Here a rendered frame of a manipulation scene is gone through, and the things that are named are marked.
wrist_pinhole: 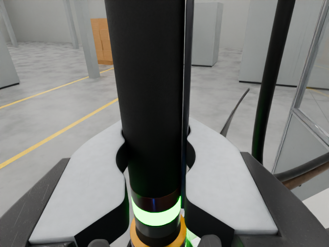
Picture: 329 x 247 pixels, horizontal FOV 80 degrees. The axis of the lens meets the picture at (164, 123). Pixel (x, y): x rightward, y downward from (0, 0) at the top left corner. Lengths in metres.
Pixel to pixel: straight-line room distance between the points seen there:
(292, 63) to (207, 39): 2.83
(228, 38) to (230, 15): 1.11
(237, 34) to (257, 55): 6.75
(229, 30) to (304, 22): 7.08
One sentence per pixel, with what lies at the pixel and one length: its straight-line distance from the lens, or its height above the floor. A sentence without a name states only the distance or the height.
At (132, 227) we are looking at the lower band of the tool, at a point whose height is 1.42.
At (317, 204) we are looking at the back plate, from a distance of 0.56.
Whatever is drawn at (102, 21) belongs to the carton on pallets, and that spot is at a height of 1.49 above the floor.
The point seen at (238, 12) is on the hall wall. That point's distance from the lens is 12.21.
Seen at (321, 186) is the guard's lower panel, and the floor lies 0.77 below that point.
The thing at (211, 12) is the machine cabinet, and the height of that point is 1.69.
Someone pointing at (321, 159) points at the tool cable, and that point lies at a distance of 0.32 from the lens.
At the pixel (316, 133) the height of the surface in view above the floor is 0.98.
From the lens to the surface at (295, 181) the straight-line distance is 0.28.
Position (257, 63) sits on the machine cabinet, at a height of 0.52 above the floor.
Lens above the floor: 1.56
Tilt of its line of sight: 28 degrees down
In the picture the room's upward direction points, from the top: 1 degrees counter-clockwise
